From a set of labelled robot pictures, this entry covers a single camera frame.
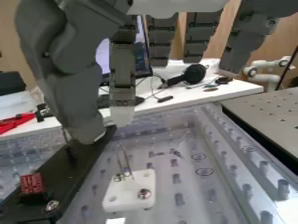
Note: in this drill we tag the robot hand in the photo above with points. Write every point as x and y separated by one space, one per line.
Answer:
67 66

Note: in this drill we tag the computer screen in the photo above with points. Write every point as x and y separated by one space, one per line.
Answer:
141 50

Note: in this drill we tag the red tray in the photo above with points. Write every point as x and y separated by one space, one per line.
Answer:
15 121

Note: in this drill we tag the black headphones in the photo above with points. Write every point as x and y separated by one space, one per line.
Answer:
193 74

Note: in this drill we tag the white desk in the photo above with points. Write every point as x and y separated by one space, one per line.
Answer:
191 95

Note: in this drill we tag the black plate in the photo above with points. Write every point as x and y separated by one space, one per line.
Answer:
67 173

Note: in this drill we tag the small red circuit board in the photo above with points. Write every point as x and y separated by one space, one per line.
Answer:
32 184

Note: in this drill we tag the small white block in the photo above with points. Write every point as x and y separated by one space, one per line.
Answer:
133 191

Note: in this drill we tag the clear box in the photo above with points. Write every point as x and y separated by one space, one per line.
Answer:
230 133

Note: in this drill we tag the small white jointed device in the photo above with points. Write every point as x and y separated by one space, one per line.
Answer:
268 68

